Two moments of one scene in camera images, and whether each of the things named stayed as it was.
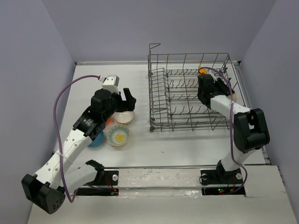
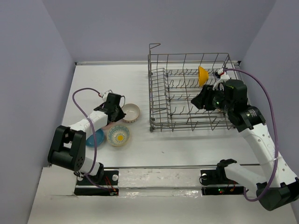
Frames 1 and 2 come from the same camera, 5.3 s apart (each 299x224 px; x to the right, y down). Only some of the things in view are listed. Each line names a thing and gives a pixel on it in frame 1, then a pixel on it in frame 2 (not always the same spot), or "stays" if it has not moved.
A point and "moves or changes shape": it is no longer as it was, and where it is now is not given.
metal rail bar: [160, 166] stays
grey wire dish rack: [174, 104] stays
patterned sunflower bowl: [118, 135] stays
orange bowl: [107, 122] moves or changes shape
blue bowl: [98, 140] stays
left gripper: [128, 105] → [120, 116]
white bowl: [124, 118] moves or changes shape
